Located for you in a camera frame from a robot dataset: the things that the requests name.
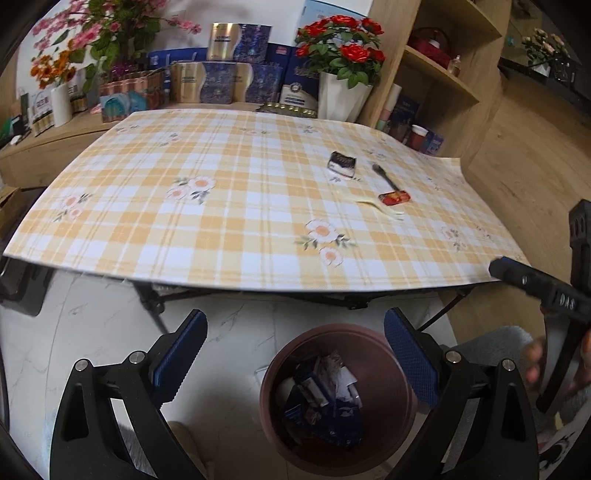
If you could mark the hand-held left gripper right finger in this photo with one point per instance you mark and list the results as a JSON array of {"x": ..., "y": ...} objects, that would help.
[{"x": 411, "y": 357}]

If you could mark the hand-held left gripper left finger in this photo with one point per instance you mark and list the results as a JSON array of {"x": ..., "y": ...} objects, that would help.
[{"x": 180, "y": 355}]

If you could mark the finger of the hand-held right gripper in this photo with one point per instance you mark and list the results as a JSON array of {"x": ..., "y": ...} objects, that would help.
[
  {"x": 531, "y": 284},
  {"x": 581, "y": 244}
]

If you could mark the brown plastic waste bin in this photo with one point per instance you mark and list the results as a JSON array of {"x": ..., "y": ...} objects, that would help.
[{"x": 378, "y": 443}]

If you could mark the trash wrappers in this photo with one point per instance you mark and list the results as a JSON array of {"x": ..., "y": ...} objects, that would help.
[{"x": 323, "y": 424}]

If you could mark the person's right hand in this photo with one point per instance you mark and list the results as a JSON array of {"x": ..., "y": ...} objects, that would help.
[{"x": 535, "y": 364}]

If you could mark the beige slipper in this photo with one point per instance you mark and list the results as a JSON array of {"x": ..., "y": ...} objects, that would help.
[{"x": 182, "y": 438}]

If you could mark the yellow plaid floral tablecloth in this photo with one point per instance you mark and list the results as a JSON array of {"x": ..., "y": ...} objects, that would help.
[{"x": 231, "y": 221}]

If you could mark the white plastic fork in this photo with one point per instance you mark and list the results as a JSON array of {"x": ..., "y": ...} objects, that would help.
[{"x": 383, "y": 207}]

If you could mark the black glass table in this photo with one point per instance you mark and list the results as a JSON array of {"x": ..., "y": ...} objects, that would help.
[{"x": 572, "y": 87}]

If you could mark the red rectangular lighter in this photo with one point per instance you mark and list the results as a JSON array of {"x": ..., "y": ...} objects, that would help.
[{"x": 395, "y": 197}]

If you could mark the small blue box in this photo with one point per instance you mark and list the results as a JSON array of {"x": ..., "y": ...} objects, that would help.
[{"x": 434, "y": 143}]

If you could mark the black pen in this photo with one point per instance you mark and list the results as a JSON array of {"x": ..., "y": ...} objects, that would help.
[{"x": 385, "y": 177}]

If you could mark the red paper cup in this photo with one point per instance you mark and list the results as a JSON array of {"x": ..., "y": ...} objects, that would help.
[{"x": 418, "y": 137}]

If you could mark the brown glass cup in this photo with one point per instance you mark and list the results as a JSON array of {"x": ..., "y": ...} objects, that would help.
[{"x": 400, "y": 134}]

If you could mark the pink rose bouquet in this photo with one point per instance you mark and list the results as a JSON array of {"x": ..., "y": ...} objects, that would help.
[{"x": 545, "y": 48}]

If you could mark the black silver snack packet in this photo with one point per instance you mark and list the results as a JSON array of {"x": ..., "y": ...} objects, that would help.
[{"x": 341, "y": 162}]

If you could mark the dark blue printed gift box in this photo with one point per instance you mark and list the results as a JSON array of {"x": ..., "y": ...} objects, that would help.
[{"x": 408, "y": 110}]

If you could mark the clear perfume bottle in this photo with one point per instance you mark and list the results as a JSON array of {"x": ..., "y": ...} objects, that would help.
[{"x": 455, "y": 67}]

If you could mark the wooden shelf unit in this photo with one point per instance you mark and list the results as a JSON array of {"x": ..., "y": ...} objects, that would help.
[{"x": 466, "y": 55}]

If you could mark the brown cardboard box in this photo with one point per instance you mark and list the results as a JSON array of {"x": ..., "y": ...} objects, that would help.
[{"x": 11, "y": 210}]

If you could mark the stack of pastel cups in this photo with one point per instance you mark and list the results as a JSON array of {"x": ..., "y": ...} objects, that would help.
[{"x": 388, "y": 108}]

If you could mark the teal patterned packet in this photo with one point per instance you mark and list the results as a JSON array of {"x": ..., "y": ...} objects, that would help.
[{"x": 124, "y": 106}]

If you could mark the white faceted flower pot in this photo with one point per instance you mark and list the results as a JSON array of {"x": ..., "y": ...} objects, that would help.
[{"x": 344, "y": 99}]

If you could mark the gold leaf-shaped dish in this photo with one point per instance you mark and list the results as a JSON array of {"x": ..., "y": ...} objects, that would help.
[{"x": 286, "y": 110}]

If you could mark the row of small amber bottles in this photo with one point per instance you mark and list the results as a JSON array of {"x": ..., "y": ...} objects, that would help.
[{"x": 42, "y": 122}]

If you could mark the gold and blue gift box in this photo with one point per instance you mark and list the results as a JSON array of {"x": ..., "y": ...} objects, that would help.
[
  {"x": 258, "y": 83},
  {"x": 238, "y": 44},
  {"x": 203, "y": 83}
]

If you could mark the white ribbed vase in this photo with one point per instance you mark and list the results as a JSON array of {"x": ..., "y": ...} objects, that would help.
[{"x": 61, "y": 106}]

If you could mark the copper ribbed planter box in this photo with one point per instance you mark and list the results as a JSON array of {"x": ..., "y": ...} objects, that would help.
[{"x": 134, "y": 81}]

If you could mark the blue box with round emblem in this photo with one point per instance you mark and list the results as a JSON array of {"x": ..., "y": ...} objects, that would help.
[{"x": 298, "y": 90}]

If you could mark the purple artificial flowers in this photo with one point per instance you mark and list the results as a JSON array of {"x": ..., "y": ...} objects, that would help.
[{"x": 122, "y": 68}]

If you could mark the blue white carton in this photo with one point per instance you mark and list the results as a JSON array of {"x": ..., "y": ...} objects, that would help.
[{"x": 178, "y": 57}]

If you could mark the red rose artificial plant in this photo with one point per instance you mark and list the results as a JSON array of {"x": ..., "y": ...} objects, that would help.
[{"x": 341, "y": 46}]

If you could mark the orange artificial flowers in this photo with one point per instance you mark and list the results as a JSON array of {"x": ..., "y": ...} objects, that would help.
[{"x": 53, "y": 69}]

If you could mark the light blue carton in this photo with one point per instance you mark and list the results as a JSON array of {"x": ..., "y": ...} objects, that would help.
[{"x": 337, "y": 9}]

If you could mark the pink blossom artificial plant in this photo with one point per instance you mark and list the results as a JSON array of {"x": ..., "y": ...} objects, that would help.
[{"x": 115, "y": 23}]

